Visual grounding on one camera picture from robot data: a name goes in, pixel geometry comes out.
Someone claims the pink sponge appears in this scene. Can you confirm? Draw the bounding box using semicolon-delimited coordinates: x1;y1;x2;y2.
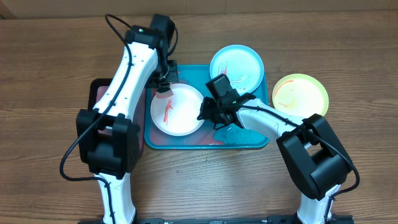
155;87;174;98

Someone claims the yellow plate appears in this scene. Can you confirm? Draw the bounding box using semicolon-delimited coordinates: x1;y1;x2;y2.
272;73;329;118

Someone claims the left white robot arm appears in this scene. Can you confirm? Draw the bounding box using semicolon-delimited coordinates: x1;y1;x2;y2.
72;22;178;223

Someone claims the light blue plate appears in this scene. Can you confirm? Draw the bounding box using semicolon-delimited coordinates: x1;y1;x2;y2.
210;45;265;95

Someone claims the white plate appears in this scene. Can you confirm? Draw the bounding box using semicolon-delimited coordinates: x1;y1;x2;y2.
150;83;204;136

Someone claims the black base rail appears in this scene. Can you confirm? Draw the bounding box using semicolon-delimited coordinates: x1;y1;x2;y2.
78;214;354;224

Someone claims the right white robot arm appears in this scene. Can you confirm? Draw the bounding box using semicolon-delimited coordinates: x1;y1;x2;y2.
198;94;358;223

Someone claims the dark rectangular sponge tray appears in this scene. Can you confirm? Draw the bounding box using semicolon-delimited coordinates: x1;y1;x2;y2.
87;78;146;157

